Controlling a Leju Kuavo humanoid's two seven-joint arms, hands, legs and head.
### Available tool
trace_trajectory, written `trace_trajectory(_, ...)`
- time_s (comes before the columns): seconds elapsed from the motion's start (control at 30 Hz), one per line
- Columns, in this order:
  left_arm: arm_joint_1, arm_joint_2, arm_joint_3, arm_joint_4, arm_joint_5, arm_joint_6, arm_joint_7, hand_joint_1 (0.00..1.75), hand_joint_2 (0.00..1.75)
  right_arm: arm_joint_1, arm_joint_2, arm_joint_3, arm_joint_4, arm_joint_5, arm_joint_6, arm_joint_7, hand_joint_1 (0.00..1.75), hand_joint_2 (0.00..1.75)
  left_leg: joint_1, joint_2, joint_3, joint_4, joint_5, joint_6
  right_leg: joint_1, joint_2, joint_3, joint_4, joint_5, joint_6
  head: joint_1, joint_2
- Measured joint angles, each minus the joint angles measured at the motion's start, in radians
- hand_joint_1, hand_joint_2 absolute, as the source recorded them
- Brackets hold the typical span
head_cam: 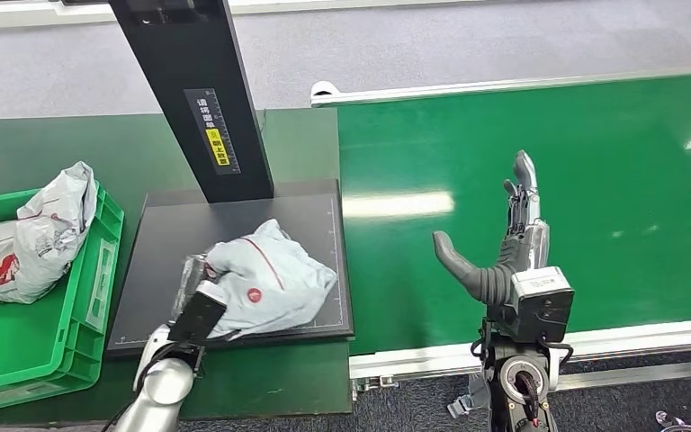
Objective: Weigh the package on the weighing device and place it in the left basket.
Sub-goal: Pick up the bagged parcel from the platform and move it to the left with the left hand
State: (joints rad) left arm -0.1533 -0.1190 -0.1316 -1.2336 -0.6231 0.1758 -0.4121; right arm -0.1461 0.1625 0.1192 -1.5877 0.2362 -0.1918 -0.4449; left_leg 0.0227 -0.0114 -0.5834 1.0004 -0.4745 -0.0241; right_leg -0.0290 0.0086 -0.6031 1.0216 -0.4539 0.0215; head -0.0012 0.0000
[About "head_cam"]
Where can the white roller end cap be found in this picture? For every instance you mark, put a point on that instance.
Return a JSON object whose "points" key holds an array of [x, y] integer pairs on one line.
{"points": [[323, 89]]}

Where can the black and yellow column label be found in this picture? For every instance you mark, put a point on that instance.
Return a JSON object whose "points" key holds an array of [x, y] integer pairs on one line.
{"points": [[214, 134]]}

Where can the white poly mailer package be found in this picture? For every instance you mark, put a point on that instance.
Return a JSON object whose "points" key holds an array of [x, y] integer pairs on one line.
{"points": [[26, 244], [274, 280]]}

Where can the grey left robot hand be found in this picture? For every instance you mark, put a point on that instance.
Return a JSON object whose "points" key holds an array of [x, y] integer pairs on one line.
{"points": [[189, 286]]}

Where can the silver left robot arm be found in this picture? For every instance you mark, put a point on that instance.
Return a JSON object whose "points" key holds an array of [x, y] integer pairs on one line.
{"points": [[157, 387]]}

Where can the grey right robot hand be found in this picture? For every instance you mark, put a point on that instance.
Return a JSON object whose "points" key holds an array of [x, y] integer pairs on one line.
{"points": [[515, 256]]}

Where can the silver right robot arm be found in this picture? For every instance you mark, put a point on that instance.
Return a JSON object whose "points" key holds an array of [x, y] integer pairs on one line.
{"points": [[521, 381]]}

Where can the metal conveyor bracket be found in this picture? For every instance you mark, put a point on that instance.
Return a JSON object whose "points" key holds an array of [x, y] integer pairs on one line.
{"points": [[372, 384]]}

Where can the green plastic basket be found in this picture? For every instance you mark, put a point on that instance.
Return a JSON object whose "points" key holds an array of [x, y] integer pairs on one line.
{"points": [[35, 352]]}

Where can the aluminium lower frame rail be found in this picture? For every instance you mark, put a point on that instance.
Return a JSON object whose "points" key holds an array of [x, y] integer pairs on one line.
{"points": [[643, 374]]}

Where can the black scale platform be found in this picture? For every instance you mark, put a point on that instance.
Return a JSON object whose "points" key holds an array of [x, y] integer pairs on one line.
{"points": [[161, 238]]}

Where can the crumpled white poly mailer package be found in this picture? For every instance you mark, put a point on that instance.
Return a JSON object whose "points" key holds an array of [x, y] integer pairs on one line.
{"points": [[26, 244]]}

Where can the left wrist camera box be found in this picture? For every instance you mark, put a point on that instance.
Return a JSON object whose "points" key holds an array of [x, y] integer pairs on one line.
{"points": [[197, 316]]}

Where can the black scale column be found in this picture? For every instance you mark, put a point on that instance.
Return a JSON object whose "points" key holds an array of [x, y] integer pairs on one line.
{"points": [[184, 65]]}

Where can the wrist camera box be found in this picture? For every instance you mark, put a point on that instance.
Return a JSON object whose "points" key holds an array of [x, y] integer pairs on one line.
{"points": [[197, 316], [542, 301]]}

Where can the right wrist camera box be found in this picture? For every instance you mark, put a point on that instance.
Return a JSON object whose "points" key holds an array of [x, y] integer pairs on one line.
{"points": [[542, 301]]}

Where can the green conveyor belt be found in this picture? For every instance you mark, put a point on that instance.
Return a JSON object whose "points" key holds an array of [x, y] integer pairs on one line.
{"points": [[620, 149]]}

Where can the aluminium conveyor side rail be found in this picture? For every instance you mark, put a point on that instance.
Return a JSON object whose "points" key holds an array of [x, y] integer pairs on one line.
{"points": [[649, 337], [500, 86]]}

